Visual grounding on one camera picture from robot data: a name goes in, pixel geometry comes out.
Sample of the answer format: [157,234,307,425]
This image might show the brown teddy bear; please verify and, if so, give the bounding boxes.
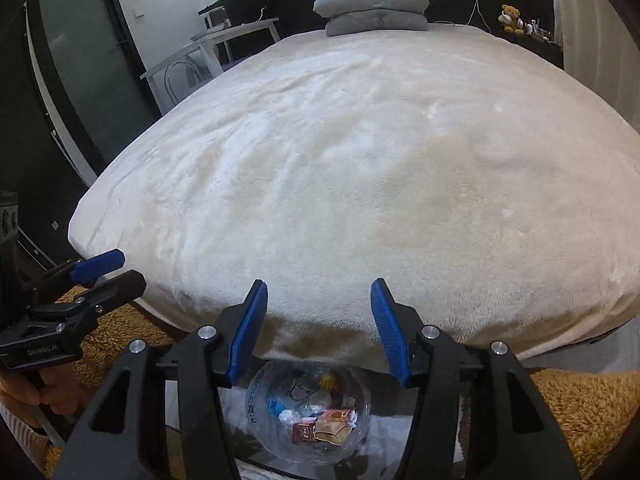
[497,4,526,37]

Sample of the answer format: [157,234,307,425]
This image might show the grey folded quilt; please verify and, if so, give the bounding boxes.
[313,0,431,37]

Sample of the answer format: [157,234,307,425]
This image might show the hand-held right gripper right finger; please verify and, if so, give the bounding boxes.
[370,278,583,480]

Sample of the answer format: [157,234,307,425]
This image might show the orange brown shaggy rug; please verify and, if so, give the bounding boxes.
[40,285,640,480]

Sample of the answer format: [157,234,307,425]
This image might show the black cabinet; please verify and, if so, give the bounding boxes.
[0,5,96,271]

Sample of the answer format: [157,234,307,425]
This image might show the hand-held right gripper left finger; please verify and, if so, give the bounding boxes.
[52,279,269,480]

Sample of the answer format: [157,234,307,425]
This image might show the white desk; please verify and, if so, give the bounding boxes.
[140,17,281,106]

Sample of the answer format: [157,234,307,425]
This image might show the clear plastic bin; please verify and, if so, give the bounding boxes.
[244,357,373,466]

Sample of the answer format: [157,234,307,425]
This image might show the bed with beige blanket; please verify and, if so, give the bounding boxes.
[67,27,640,376]

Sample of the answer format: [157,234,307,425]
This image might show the dark framed glass door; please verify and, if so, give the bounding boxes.
[25,0,161,186]

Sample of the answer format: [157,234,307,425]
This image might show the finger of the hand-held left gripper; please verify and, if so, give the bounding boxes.
[32,249,126,294]
[74,269,147,319]

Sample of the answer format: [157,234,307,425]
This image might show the cluster of small bottles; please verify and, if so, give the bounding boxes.
[525,19,558,43]

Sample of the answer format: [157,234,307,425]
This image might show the person's left hand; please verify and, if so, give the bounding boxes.
[0,355,77,416]

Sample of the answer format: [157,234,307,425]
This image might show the cream curtain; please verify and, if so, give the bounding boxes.
[550,0,640,136]

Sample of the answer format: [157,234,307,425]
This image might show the clear chair with grey cushion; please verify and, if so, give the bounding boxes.
[164,35,241,103]

